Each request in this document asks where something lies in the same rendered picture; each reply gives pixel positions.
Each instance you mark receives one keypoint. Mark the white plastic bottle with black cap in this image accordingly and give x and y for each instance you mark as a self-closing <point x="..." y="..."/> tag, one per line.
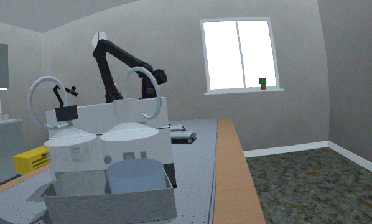
<point x="73" y="157"/>

